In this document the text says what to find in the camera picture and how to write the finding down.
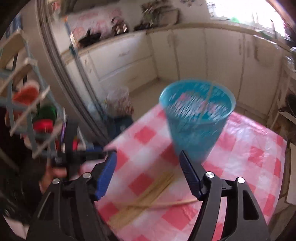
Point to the white tiered trolley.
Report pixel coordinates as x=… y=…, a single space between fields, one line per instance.
x=284 y=101

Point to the blue perforated plastic basket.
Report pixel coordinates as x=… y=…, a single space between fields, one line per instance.
x=196 y=111

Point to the floral clear waste bin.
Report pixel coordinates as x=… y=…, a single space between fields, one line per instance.
x=118 y=102

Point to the red round container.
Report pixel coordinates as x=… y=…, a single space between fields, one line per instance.
x=43 y=126

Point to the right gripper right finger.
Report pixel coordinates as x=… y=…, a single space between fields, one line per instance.
x=244 y=219

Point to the red white checkered tablecloth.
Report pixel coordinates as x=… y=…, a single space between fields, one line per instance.
x=145 y=151

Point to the wooden chopstick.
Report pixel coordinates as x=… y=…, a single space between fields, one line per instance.
x=155 y=190
x=156 y=204
x=148 y=196
x=141 y=203

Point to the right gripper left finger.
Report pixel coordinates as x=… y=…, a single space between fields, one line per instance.
x=67 y=209

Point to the person left hand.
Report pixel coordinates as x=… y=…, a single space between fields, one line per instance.
x=52 y=173

